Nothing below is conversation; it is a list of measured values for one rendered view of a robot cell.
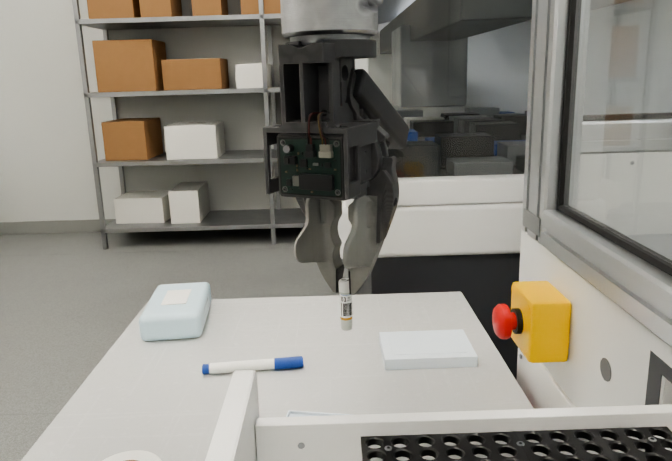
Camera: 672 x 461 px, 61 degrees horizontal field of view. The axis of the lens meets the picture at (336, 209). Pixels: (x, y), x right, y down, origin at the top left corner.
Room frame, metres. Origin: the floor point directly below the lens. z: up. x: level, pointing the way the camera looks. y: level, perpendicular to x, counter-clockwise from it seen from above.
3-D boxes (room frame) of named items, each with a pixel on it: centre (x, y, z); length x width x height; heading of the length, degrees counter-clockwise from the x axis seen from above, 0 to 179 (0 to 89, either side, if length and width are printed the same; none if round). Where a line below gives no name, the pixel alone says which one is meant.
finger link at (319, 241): (0.47, 0.02, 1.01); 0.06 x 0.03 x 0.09; 154
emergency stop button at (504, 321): (0.61, -0.19, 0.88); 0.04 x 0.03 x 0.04; 0
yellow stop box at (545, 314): (0.61, -0.23, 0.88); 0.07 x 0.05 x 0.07; 0
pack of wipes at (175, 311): (0.90, 0.27, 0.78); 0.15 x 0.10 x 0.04; 5
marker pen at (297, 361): (0.72, 0.12, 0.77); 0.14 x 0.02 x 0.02; 95
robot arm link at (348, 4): (0.47, 0.00, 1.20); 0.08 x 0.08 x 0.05
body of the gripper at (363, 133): (0.46, 0.00, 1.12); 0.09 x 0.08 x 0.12; 154
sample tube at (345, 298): (0.48, -0.01, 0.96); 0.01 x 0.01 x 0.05
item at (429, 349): (0.76, -0.12, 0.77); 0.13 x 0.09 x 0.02; 91
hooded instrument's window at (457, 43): (2.00, -0.57, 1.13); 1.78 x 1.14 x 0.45; 0
